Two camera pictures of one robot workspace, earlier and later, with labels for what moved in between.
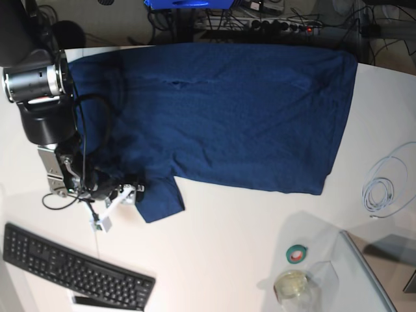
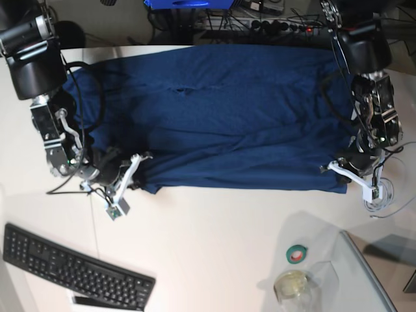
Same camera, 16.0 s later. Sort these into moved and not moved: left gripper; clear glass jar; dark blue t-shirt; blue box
Moved: left gripper
Not moved: clear glass jar; dark blue t-shirt; blue box
